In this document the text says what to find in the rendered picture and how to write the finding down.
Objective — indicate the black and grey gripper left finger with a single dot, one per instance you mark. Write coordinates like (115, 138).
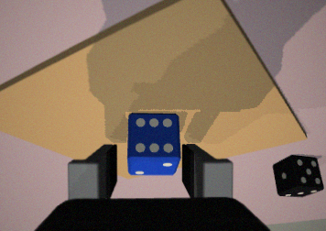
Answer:
(94, 177)

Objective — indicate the tan flat mat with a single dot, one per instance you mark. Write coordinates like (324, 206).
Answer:
(186, 57)

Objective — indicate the black die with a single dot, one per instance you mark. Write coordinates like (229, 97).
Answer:
(298, 176)

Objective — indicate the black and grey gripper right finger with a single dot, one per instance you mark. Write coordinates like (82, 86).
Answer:
(205, 176)

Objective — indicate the blue die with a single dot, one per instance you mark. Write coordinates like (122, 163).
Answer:
(153, 145)

